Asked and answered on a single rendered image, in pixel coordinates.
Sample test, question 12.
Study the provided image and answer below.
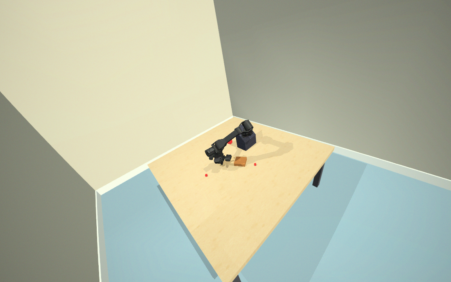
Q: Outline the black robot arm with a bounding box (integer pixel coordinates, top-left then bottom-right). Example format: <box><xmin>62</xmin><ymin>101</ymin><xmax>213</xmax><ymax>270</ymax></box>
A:
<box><xmin>205</xmin><ymin>120</ymin><xmax>254</xmax><ymax>164</ymax></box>

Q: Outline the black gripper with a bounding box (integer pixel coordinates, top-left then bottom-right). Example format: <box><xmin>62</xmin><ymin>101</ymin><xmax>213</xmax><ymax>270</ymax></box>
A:
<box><xmin>209</xmin><ymin>150</ymin><xmax>232</xmax><ymax>165</ymax></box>

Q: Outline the orange square block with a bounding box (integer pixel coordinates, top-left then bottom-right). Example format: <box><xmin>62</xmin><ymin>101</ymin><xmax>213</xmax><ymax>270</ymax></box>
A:
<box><xmin>234</xmin><ymin>157</ymin><xmax>247</xmax><ymax>167</ymax></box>

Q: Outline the cream flat board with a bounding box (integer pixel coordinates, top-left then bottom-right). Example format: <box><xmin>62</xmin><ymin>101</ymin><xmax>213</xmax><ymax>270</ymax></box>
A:
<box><xmin>223</xmin><ymin>156</ymin><xmax>236</xmax><ymax>166</ymax></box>

